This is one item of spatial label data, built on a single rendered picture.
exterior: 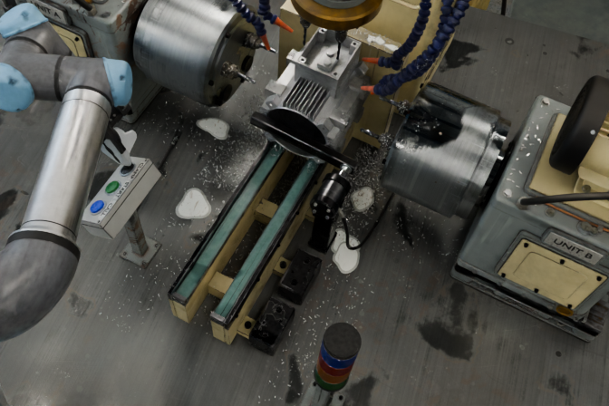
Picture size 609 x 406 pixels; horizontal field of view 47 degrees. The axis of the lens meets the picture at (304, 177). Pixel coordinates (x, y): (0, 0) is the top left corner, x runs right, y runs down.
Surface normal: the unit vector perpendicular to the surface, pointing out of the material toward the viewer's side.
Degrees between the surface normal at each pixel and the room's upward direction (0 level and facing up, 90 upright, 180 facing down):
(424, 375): 0
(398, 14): 90
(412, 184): 81
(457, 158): 35
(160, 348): 0
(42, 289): 53
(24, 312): 67
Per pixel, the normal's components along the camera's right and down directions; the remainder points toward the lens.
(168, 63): -0.40, 0.51
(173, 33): -0.22, 0.01
